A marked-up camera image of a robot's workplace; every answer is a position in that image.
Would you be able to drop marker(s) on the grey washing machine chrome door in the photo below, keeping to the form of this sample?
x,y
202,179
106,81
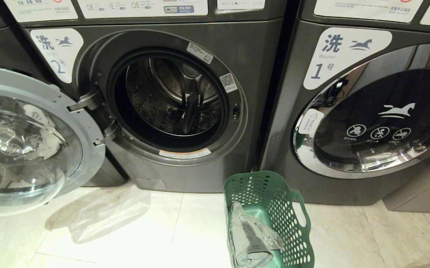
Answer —
x,y
285,156

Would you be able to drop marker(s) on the open round glass washer door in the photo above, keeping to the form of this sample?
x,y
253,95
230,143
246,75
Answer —
x,y
25,145

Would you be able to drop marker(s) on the grey denim garment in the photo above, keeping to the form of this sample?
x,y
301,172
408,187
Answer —
x,y
252,238

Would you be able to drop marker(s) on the green plastic laundry basket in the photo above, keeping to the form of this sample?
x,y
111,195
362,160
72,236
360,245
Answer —
x,y
274,193

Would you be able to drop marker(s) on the closed chrome-rimmed washer door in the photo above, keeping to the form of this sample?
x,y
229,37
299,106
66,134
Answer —
x,y
378,123

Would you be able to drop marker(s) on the grey front-load washing machine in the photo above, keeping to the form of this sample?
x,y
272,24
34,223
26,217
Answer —
x,y
259,74

